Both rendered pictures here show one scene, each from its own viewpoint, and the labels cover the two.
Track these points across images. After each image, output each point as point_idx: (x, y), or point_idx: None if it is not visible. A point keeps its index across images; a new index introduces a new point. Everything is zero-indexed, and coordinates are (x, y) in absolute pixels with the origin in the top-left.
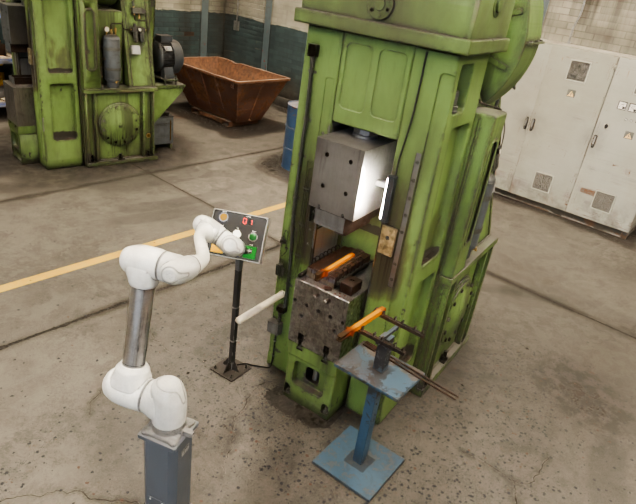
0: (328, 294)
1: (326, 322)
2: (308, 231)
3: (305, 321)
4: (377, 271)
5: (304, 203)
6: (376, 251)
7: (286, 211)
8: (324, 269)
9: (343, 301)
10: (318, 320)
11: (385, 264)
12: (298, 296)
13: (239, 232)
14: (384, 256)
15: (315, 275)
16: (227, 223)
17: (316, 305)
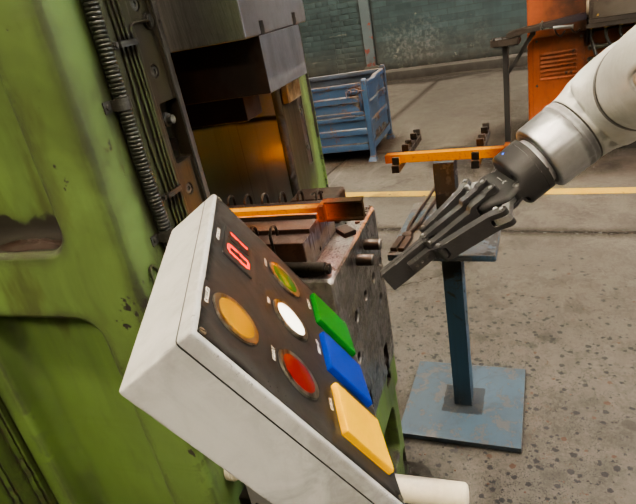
0: (361, 232)
1: (374, 298)
2: (190, 199)
3: (364, 354)
4: (295, 151)
5: (146, 108)
6: (281, 108)
7: (117, 196)
8: (314, 207)
9: (371, 214)
10: (370, 315)
11: (296, 123)
12: (346, 319)
13: (284, 305)
14: (290, 107)
15: (362, 202)
16: (260, 324)
17: (361, 287)
